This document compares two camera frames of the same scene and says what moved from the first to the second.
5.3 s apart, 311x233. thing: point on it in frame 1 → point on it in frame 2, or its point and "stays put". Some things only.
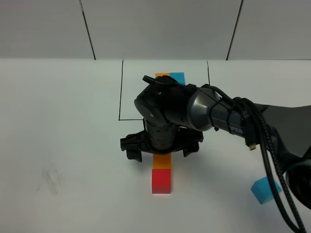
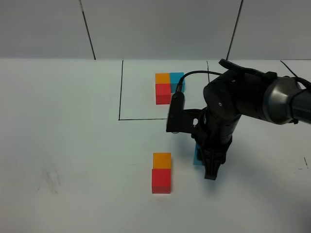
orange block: x=162 y=160 stays put
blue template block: x=179 y=76 stays put
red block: x=161 y=181 stays put
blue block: x=262 y=190 → x=196 y=161
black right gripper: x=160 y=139 → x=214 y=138
